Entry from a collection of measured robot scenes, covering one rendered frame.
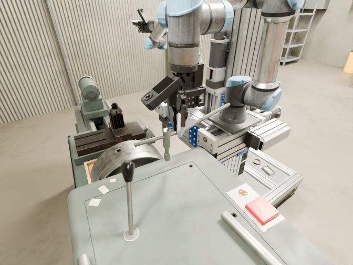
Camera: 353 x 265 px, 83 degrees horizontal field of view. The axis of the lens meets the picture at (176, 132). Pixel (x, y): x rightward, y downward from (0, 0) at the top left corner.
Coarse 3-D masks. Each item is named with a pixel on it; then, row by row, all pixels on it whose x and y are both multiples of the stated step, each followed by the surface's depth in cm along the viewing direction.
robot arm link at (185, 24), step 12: (168, 0) 42; (180, 0) 40; (192, 0) 40; (168, 12) 43; (180, 12) 41; (192, 12) 41; (204, 12) 44; (168, 24) 45; (180, 24) 42; (192, 24) 43; (204, 24) 45; (168, 36) 46; (180, 36) 44; (192, 36) 44
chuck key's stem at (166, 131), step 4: (164, 128) 58; (168, 128) 58; (164, 132) 57; (168, 132) 58; (164, 136) 58; (168, 136) 58; (164, 140) 59; (168, 140) 59; (164, 144) 60; (168, 144) 60; (164, 148) 61; (168, 148) 61; (164, 152) 63; (168, 152) 62; (164, 156) 63; (168, 156) 63; (168, 160) 64
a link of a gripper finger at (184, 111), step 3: (183, 105) 51; (183, 108) 52; (186, 108) 53; (180, 111) 53; (183, 111) 52; (186, 111) 53; (183, 114) 52; (186, 114) 53; (183, 117) 53; (186, 117) 54; (183, 120) 54; (183, 123) 55; (183, 126) 56
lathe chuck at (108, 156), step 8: (120, 144) 79; (128, 144) 79; (144, 144) 83; (104, 152) 78; (112, 152) 76; (120, 152) 75; (128, 152) 75; (152, 152) 79; (96, 160) 78; (104, 160) 75; (112, 160) 73; (96, 168) 76; (104, 168) 72; (96, 176) 74
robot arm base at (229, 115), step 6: (228, 108) 106; (234, 108) 104; (240, 108) 104; (222, 114) 109; (228, 114) 106; (234, 114) 106; (240, 114) 105; (246, 114) 111; (222, 120) 110; (228, 120) 107; (234, 120) 106; (240, 120) 106
